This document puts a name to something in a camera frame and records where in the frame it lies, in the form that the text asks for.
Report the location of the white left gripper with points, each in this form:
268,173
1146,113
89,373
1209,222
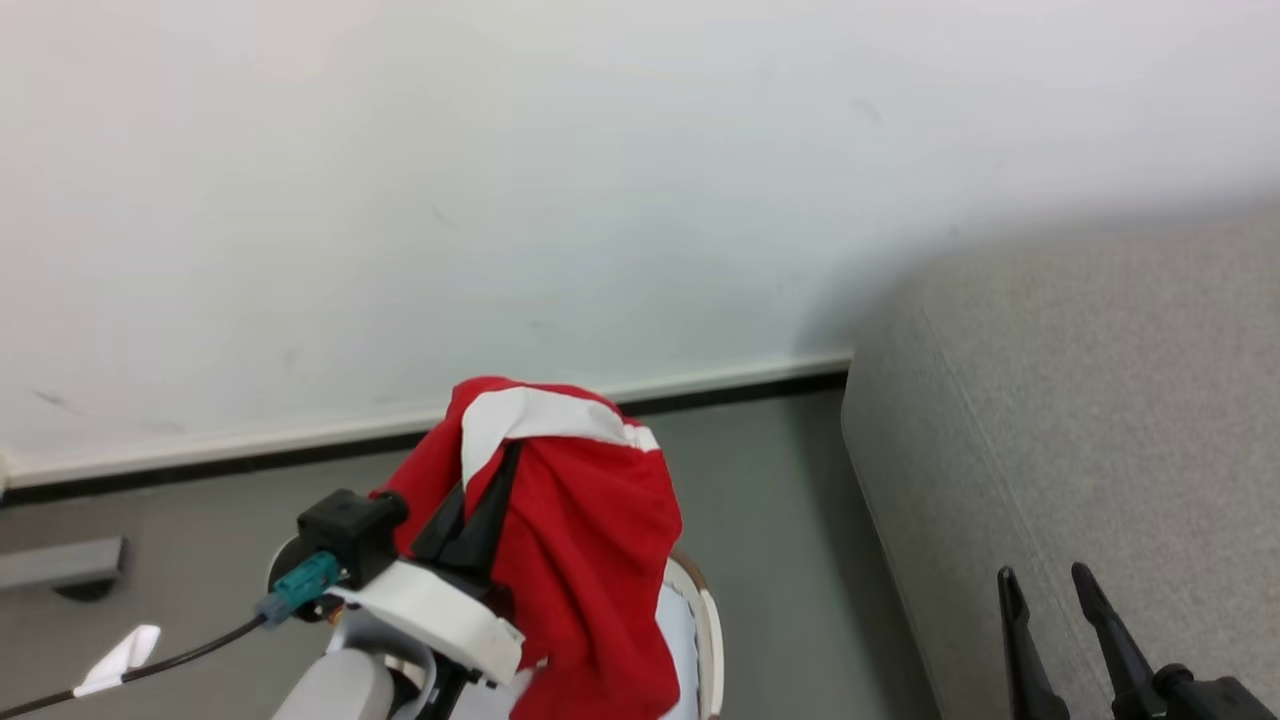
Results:
440,612

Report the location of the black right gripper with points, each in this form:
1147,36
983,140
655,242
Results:
1215,700

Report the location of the red and white garment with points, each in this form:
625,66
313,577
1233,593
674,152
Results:
590,540

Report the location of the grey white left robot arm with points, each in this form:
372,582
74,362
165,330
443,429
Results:
345,685

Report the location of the white laundry basket brown rim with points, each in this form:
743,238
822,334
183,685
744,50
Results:
700,630

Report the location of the grey fabric sofa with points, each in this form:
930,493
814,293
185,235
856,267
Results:
1080,440

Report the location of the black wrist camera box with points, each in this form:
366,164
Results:
350,530

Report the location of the white black wall baseboard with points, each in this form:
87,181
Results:
400,430

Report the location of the grey flat floor bracket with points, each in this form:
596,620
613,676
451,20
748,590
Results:
60,565

